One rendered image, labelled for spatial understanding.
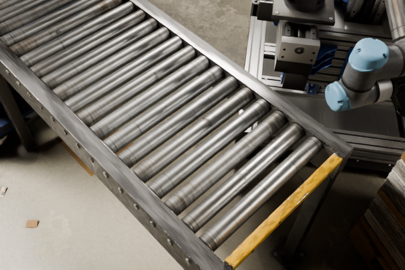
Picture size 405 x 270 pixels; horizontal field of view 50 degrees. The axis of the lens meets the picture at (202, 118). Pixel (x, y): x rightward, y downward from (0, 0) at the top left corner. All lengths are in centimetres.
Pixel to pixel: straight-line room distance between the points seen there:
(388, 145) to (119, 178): 131
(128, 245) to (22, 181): 61
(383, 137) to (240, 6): 136
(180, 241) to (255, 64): 136
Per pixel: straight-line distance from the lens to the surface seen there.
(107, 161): 120
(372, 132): 215
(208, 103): 132
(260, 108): 132
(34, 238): 206
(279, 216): 111
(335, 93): 110
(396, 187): 166
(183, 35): 152
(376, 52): 103
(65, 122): 131
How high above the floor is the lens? 179
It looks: 51 degrees down
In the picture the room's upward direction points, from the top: 3 degrees clockwise
